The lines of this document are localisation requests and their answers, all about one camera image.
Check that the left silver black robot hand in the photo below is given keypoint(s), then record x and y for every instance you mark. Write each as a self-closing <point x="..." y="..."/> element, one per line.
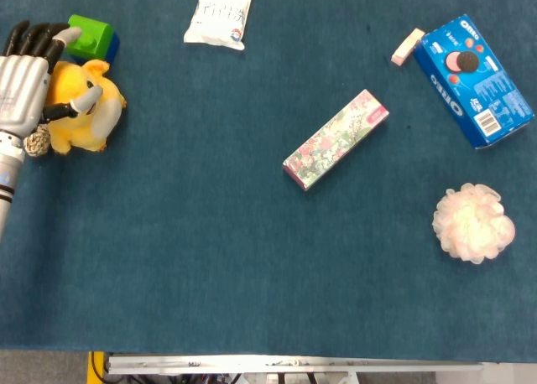
<point x="25" y="78"/>

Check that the yellow plush toy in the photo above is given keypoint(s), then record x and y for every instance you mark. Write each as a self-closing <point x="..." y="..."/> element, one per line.
<point x="90" y="120"/>

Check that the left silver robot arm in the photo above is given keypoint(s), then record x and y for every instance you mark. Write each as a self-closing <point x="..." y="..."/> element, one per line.
<point x="8" y="170"/>

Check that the green and blue block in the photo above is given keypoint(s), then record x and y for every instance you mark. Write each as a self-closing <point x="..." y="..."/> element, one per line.
<point x="90" y="36"/>

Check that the blue toy building block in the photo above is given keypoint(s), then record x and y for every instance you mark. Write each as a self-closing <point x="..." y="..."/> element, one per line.
<point x="112" y="48"/>

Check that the white snack bag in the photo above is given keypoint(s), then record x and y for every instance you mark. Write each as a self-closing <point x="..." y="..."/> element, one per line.
<point x="222" y="13"/>

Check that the floral print long box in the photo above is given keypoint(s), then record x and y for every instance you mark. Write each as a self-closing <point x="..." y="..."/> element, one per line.
<point x="335" y="138"/>

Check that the pink white eraser block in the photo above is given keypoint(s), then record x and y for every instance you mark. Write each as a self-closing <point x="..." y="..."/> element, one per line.
<point x="407" y="46"/>

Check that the blue Oreo cookie box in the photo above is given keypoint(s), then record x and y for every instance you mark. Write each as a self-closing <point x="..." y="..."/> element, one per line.
<point x="472" y="80"/>

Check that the pink white bath loofah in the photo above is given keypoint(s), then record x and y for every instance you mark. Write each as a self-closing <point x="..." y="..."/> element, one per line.
<point x="474" y="222"/>

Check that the yellow frame post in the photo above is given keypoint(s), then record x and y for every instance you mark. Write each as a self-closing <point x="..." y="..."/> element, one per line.
<point x="97" y="368"/>

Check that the silver aluminium frame rail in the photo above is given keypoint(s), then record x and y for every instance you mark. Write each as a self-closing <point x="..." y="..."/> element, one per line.
<point x="293" y="364"/>

